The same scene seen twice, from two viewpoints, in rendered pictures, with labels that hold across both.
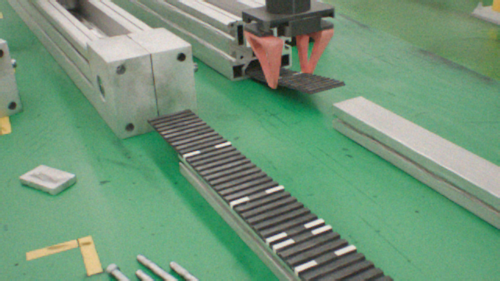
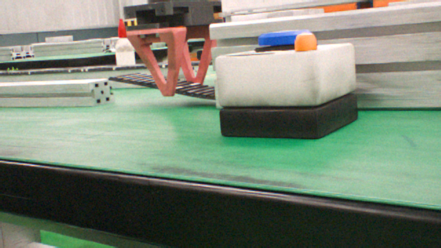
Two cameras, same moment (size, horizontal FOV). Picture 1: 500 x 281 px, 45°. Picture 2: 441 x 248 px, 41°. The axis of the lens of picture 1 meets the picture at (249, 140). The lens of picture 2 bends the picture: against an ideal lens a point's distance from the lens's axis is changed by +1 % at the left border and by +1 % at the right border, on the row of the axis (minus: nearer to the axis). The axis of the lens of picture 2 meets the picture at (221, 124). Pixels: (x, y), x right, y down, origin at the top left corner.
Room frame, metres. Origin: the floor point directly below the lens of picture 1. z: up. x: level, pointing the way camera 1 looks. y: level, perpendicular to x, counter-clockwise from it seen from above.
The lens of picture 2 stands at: (1.33, -0.35, 0.86)
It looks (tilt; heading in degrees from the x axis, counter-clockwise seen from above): 9 degrees down; 150
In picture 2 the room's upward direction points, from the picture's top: 5 degrees counter-clockwise
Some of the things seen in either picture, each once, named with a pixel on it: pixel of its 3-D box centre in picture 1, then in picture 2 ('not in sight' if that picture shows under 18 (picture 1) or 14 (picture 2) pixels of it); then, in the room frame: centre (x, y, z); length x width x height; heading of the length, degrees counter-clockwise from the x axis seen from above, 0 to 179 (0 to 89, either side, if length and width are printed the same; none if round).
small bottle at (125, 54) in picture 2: not in sight; (124, 47); (0.19, 0.09, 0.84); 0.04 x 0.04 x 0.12
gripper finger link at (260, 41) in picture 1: (280, 51); (185, 50); (0.74, -0.05, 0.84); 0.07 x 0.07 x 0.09; 27
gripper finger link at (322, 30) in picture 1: (297, 47); (171, 52); (0.75, -0.07, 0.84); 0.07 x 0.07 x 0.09; 27
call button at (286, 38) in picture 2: not in sight; (285, 43); (0.98, -0.08, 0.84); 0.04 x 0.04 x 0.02
